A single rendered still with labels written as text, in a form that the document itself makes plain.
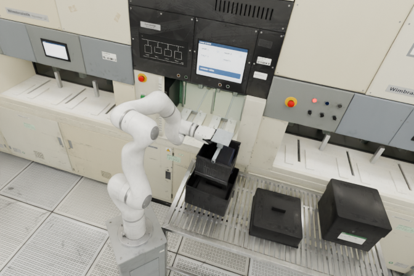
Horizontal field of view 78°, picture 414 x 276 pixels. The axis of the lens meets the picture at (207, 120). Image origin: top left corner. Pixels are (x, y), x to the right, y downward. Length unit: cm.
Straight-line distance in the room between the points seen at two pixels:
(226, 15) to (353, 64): 70
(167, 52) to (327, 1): 89
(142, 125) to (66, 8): 107
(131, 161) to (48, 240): 163
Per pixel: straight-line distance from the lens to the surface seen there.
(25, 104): 269
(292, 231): 168
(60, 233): 270
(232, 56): 151
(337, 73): 156
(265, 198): 175
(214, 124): 213
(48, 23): 206
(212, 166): 147
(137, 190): 126
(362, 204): 181
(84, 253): 254
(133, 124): 107
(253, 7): 143
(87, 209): 276
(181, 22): 154
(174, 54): 161
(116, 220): 172
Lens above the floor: 221
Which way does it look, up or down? 37 degrees down
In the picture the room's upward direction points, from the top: 7 degrees clockwise
